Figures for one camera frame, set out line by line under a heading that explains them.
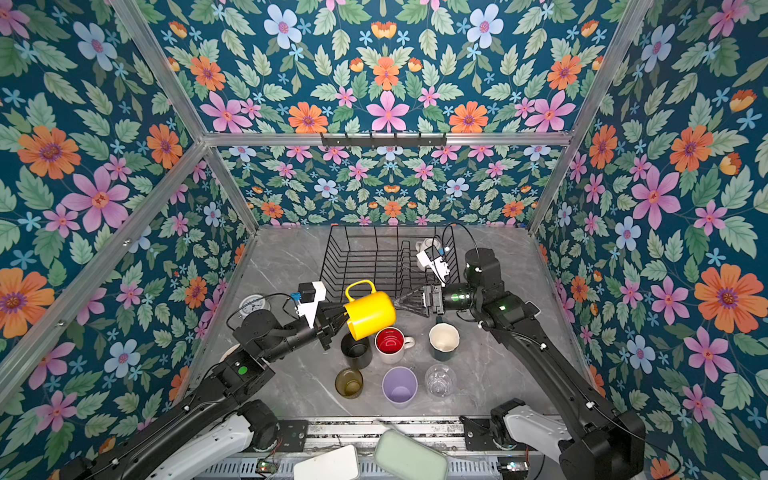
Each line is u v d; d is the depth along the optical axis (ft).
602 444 1.20
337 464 2.17
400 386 2.68
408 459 2.27
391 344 2.90
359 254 3.65
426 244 3.21
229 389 1.66
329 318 1.93
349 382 2.68
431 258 2.02
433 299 1.89
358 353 2.82
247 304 3.07
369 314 1.99
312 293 1.82
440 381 2.69
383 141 3.05
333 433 2.46
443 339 2.80
